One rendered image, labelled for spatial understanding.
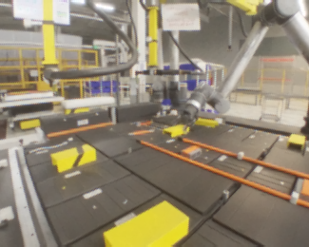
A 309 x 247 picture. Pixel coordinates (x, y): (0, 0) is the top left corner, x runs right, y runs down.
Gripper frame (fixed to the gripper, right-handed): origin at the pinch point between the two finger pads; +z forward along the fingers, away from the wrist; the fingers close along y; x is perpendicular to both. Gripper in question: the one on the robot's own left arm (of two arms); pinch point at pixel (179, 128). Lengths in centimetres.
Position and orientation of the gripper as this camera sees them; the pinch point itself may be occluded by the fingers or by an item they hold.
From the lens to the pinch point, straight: 108.6
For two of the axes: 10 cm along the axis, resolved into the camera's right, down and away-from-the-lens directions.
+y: 6.9, 1.8, -7.0
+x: 4.7, 6.3, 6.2
